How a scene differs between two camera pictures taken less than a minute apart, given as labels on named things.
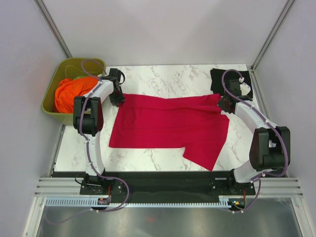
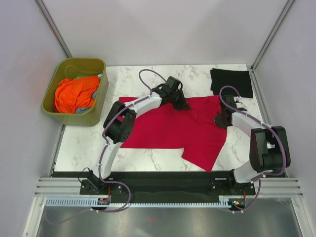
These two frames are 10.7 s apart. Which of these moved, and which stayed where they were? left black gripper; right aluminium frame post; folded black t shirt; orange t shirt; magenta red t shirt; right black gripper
Moved: right black gripper; left black gripper
Stayed: orange t shirt; right aluminium frame post; magenta red t shirt; folded black t shirt
